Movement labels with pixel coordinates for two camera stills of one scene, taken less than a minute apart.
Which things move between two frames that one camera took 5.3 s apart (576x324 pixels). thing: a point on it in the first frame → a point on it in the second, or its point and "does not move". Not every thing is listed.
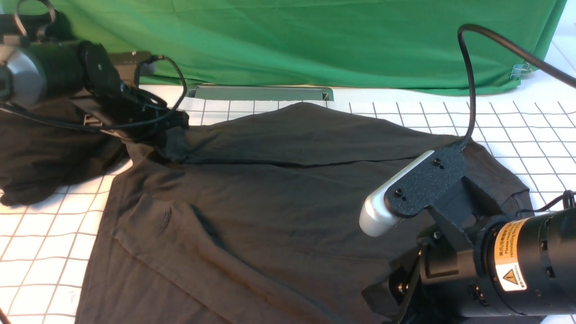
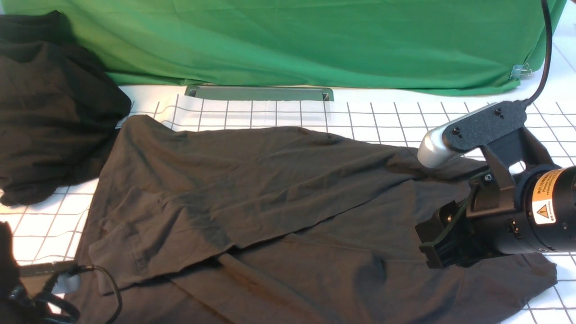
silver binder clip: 521,69 does not move
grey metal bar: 239,93 does not move
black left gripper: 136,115 → 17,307
